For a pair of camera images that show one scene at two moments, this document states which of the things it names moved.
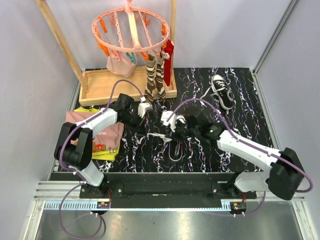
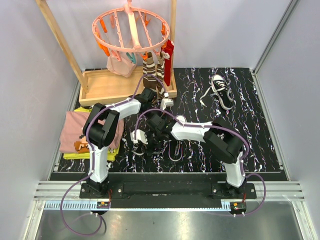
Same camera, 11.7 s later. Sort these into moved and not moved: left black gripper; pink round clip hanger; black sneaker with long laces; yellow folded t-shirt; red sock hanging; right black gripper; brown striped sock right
Moved: left black gripper; right black gripper; black sneaker with long laces
Not moved: yellow folded t-shirt; red sock hanging; pink round clip hanger; brown striped sock right
